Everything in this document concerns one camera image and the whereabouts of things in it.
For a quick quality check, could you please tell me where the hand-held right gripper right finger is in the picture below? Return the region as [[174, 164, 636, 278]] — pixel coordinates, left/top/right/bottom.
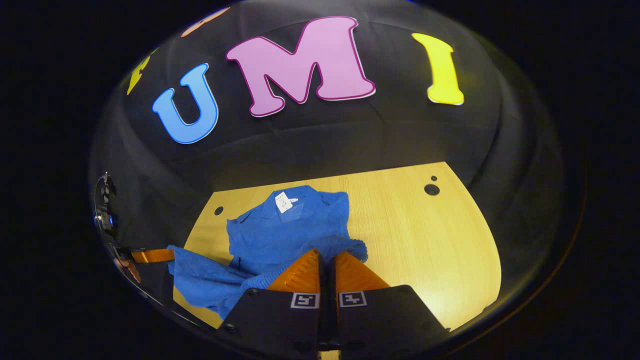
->
[[327, 251, 451, 353]]

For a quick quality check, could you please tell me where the black backdrop cloth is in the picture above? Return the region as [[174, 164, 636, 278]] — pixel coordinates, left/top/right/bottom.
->
[[90, 0, 563, 261]]

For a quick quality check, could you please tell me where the blue button jacket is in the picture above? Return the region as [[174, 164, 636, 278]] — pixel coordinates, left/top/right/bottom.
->
[[167, 185, 369, 321]]

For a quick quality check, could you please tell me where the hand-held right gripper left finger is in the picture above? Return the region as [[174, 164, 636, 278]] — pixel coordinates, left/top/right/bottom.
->
[[220, 248, 323, 356]]

